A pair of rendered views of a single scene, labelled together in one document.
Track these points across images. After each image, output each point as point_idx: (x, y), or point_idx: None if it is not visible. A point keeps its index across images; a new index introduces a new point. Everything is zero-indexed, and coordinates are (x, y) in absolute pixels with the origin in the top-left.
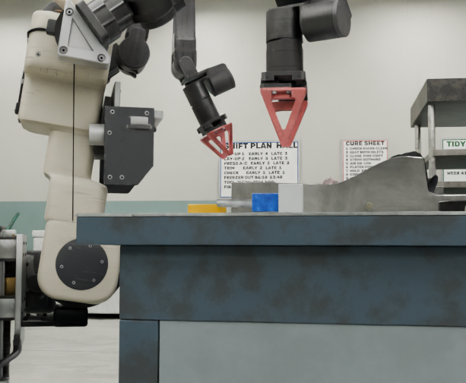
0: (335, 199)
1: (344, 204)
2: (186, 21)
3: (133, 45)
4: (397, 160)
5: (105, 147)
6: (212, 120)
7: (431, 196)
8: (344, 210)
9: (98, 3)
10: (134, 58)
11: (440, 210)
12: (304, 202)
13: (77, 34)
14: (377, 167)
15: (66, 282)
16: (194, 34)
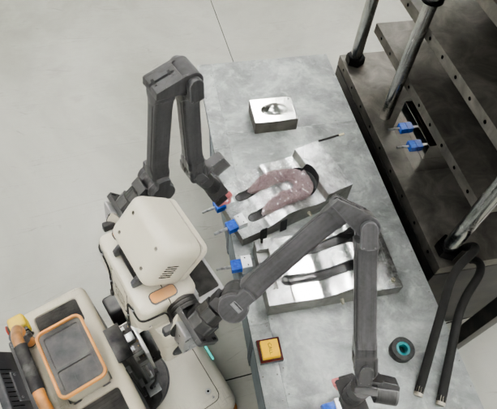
0: (325, 300)
1: (329, 300)
2: (196, 152)
3: (162, 192)
4: None
5: None
6: (219, 197)
7: None
8: (328, 302)
9: (206, 327)
10: (164, 197)
11: (392, 355)
12: (308, 303)
13: (193, 340)
14: (350, 290)
15: (179, 354)
16: (203, 156)
